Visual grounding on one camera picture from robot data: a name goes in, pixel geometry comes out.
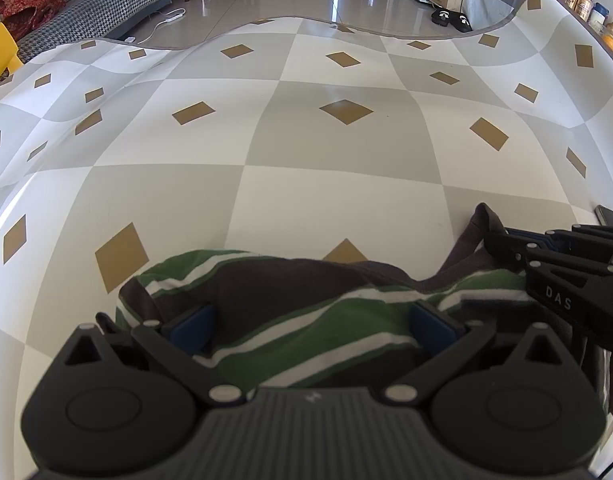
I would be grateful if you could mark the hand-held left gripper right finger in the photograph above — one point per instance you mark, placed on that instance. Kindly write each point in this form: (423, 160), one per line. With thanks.
(429, 327)

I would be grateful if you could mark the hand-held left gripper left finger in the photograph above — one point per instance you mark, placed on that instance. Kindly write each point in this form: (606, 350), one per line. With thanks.
(192, 327)

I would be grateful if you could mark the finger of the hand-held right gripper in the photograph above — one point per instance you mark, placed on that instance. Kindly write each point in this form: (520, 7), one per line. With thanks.
(503, 247)
(591, 237)

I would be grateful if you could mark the green brown striped shirt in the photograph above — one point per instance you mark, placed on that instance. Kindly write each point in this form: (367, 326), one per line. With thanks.
(306, 300)

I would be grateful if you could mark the black smartphone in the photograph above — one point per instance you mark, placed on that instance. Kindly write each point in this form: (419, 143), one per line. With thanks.
(611, 217)

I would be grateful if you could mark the checkered table mat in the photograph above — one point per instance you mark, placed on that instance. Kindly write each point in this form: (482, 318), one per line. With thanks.
(306, 160)

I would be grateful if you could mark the blue capped bottle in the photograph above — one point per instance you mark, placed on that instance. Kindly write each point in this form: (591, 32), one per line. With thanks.
(598, 17)

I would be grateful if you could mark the black white slipper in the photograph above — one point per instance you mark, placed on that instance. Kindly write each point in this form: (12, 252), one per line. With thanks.
(442, 16)
(461, 21)

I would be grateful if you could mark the glass side table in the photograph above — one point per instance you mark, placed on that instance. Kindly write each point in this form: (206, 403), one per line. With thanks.
(491, 7)

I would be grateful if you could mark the houndstooth sofa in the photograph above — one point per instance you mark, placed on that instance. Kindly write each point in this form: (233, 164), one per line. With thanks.
(111, 5)

